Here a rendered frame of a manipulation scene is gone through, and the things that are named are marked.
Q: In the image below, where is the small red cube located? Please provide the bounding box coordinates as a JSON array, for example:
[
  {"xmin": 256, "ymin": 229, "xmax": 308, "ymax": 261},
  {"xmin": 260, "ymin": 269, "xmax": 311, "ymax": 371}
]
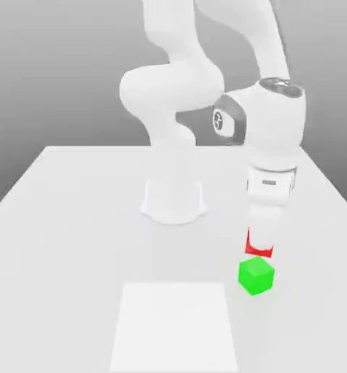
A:
[{"xmin": 244, "ymin": 226, "xmax": 275, "ymax": 259}]

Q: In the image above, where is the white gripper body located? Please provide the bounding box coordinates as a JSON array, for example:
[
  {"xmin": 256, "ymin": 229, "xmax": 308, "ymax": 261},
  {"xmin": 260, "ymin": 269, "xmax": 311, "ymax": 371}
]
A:
[{"xmin": 246, "ymin": 165, "xmax": 297, "ymax": 207}]

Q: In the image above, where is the small green cube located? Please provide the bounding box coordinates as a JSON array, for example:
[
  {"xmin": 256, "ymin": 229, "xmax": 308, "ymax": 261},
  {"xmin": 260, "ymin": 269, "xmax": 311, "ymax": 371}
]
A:
[{"xmin": 238, "ymin": 256, "xmax": 276, "ymax": 297}]

